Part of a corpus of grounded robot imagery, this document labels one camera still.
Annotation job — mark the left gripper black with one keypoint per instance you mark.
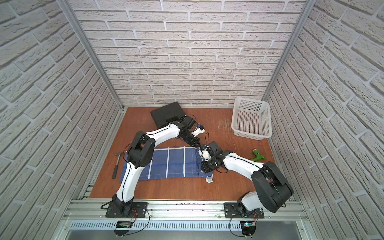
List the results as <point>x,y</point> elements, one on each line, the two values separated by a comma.
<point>193,140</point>

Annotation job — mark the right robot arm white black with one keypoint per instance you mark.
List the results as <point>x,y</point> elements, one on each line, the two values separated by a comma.
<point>272,189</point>

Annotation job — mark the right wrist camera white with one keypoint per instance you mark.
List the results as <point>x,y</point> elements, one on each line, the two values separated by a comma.
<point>205,155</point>

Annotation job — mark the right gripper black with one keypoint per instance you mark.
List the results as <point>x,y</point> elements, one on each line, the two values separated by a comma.
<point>205,168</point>

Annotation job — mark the black plastic tool case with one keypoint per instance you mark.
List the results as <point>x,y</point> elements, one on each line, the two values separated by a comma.
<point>166,114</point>

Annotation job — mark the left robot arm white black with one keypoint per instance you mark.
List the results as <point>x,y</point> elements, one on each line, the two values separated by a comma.
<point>140,154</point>

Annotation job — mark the white perforated plastic basket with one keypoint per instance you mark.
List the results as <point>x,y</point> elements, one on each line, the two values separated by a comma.
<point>252,119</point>

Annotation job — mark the white pillowcase label tag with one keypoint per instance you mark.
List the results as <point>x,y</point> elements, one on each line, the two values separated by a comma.
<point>209,179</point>

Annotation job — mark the aluminium frame rail front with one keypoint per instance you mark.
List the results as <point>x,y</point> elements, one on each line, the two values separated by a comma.
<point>90,209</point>

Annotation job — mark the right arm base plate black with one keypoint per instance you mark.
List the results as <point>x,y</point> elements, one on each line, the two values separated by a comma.
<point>235,210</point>

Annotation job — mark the blue checked pillowcase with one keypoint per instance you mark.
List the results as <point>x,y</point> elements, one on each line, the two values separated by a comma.
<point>177,162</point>

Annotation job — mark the right controller board with cables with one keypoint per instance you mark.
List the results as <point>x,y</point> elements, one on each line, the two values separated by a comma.
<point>247,229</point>

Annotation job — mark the green plastic toy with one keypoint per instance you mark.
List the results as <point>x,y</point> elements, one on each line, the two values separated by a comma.
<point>258,157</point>

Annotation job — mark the hammer with black handle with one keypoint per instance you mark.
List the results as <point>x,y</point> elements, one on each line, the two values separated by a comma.
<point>117,164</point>

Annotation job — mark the controller board with cables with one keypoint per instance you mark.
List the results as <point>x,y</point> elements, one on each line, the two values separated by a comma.
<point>247,229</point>
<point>123,228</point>

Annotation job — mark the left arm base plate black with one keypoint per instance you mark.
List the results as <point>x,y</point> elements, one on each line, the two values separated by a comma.
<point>138,208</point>

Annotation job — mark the left controller board with cables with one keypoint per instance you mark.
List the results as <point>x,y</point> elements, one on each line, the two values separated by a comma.
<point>123,228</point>

